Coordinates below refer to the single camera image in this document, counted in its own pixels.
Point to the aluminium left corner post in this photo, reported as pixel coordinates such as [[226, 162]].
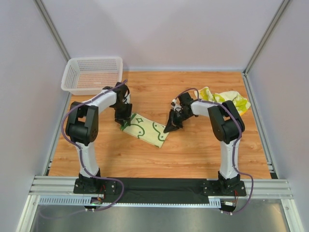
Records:
[[49, 23]]

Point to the aluminium corner post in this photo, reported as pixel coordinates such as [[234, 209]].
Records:
[[270, 29], [49, 23]]

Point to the aluminium front frame rail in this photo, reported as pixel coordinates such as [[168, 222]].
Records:
[[258, 188]]

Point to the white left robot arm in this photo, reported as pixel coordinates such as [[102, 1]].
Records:
[[80, 124]]

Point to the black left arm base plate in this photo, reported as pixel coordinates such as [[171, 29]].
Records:
[[97, 187]]

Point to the grey slotted cable duct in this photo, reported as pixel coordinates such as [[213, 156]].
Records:
[[92, 201]]

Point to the yellow and cream crumpled towel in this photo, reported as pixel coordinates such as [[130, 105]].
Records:
[[241, 103]]

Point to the aluminium right corner post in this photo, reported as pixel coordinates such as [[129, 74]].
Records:
[[270, 29]]

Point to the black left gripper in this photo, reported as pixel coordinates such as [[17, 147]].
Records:
[[123, 115]]

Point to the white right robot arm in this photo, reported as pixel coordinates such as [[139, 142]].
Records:
[[227, 127]]

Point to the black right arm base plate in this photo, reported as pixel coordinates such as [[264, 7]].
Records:
[[215, 188]]

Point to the white perforated plastic basket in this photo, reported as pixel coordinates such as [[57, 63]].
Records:
[[88, 76]]

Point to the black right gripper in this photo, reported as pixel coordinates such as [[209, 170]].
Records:
[[176, 116]]

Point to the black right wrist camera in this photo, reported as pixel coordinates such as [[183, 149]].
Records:
[[185, 100]]

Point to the green and cream patterned towel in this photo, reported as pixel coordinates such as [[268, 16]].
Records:
[[145, 130]]

